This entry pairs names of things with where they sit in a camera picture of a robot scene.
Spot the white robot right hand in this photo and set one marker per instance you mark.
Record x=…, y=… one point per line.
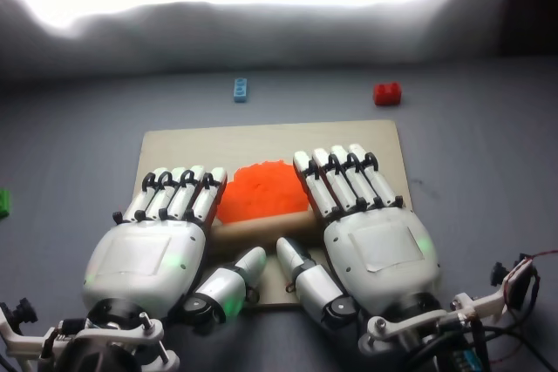
x=383, y=250

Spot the wooden rolling pin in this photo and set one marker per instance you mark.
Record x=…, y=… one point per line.
x=253, y=230

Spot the flat orange clay dough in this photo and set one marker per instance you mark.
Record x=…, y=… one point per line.
x=261, y=193

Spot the red toy block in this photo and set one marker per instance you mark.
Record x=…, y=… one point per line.
x=387, y=95

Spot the pale wooden board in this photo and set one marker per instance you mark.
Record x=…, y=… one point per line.
x=270, y=141

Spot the light blue toy block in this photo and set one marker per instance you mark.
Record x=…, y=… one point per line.
x=242, y=89

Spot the pale grey backdrop cloth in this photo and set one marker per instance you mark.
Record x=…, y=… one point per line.
x=261, y=41

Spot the grey table cloth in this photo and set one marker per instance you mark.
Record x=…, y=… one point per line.
x=65, y=137

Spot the green toy block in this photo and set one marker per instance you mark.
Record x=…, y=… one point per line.
x=4, y=203

